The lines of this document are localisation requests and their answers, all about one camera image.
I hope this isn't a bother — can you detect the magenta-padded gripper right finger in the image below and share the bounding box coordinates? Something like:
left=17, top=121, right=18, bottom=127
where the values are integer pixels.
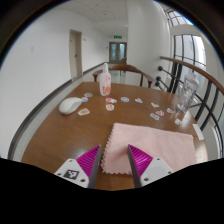
left=126, top=143, right=175, bottom=190

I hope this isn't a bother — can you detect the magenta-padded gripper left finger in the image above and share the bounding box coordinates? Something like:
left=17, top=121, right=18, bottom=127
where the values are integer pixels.
left=54, top=144, right=103, bottom=190

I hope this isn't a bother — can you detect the pink towel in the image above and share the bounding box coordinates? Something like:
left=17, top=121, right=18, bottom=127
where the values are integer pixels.
left=100, top=122, right=198, bottom=176

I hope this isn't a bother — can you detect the rectangular blue white sticker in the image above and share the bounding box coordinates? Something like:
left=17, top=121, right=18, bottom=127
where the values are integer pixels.
left=149, top=112, right=161, bottom=121

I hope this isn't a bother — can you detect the square orange sticker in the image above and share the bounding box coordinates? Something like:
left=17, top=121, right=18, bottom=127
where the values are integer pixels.
left=77, top=107, right=91, bottom=117

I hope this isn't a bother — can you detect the white computer mouse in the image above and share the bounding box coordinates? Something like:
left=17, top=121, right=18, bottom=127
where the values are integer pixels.
left=58, top=96, right=83, bottom=116

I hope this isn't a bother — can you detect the white paper card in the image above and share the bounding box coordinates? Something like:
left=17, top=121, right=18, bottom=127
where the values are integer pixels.
left=192, top=123, right=205, bottom=141

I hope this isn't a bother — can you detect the clear shaker bottle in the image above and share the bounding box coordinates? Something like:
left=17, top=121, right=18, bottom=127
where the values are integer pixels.
left=176, top=69, right=200, bottom=114

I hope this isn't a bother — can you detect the white bottle with orange print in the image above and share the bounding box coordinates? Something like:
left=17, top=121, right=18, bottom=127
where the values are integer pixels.
left=99, top=62, right=112, bottom=97

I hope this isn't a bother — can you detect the brown wooden chair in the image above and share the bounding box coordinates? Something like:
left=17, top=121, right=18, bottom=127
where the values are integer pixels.
left=92, top=63, right=155, bottom=88

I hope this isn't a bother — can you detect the black railing with wooden handrail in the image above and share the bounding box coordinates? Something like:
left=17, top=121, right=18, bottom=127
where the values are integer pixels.
left=154, top=55, right=224, bottom=158

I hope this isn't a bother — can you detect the white single door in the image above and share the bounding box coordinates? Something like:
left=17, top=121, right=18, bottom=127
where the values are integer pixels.
left=68, top=29, right=83, bottom=80

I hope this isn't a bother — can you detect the grey double door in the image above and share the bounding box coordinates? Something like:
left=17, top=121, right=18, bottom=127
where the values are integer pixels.
left=108, top=41, right=128, bottom=64

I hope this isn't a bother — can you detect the large black-framed window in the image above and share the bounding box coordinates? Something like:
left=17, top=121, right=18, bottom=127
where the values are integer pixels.
left=164, top=8, right=208, bottom=96

